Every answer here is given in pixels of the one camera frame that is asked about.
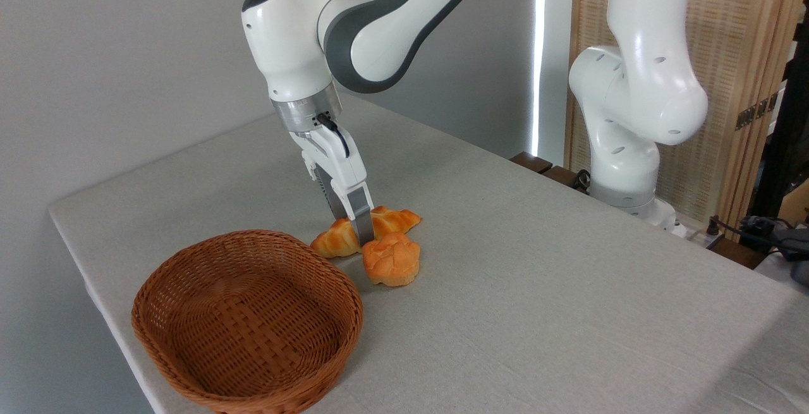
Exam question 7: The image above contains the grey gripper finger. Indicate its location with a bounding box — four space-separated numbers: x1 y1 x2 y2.
345 185 376 246
313 169 350 221

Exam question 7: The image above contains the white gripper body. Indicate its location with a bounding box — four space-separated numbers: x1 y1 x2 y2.
290 126 368 198

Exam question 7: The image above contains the long braided bread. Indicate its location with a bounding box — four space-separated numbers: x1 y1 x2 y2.
310 205 423 259

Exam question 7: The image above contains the round bread roll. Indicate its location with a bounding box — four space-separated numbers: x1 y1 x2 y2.
362 232 422 288

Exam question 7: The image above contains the brown wicker basket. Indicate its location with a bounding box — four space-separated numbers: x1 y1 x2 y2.
131 229 365 414

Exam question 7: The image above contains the dark brown wooden block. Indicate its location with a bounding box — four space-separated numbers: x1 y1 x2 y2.
542 165 592 195
509 151 554 175

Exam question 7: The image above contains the grey tablecloth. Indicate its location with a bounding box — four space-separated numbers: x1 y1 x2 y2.
49 93 809 414

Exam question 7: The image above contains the metal screen hinge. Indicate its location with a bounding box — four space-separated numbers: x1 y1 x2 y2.
734 92 780 131

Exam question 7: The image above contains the wooden rattan folding screen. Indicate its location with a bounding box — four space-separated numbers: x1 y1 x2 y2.
568 0 809 241

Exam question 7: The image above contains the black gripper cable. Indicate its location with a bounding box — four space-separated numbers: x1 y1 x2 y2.
315 112 351 157

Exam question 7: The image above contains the black cable bundle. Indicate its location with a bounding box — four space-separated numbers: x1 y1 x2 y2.
703 214 809 286

